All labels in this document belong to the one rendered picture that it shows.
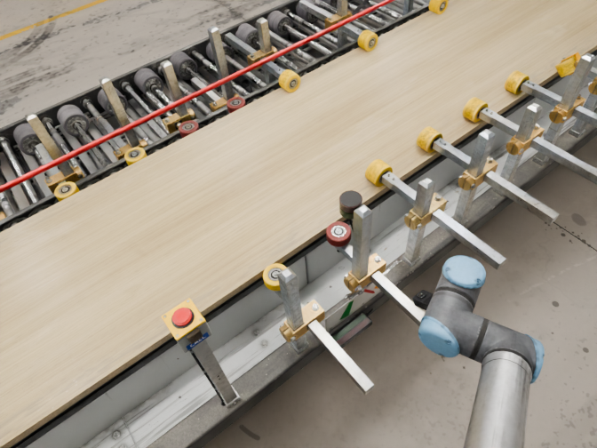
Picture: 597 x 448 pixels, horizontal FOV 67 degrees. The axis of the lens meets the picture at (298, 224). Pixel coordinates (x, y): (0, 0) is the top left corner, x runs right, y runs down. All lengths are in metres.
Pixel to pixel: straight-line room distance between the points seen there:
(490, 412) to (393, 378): 1.37
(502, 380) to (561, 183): 2.30
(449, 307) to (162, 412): 0.97
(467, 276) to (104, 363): 0.97
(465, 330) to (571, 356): 1.49
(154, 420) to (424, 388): 1.18
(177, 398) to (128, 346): 0.29
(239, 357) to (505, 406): 0.95
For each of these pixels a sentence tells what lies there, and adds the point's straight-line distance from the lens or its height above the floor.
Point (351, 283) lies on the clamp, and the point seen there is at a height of 0.87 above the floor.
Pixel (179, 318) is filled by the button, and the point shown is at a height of 1.23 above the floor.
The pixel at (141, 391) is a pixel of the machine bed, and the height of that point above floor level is 0.68.
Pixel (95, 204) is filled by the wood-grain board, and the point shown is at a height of 0.90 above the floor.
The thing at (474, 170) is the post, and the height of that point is 1.00.
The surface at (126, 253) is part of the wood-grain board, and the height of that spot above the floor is 0.90.
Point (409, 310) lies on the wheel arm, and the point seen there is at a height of 0.86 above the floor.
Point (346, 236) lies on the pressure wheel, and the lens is 1.44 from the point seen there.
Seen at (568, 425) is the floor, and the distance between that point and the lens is 2.33.
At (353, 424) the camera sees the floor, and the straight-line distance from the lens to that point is 2.13.
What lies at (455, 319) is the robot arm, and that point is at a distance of 1.01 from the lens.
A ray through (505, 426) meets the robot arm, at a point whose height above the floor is 1.29.
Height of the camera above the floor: 2.06
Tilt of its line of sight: 51 degrees down
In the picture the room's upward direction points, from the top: 7 degrees counter-clockwise
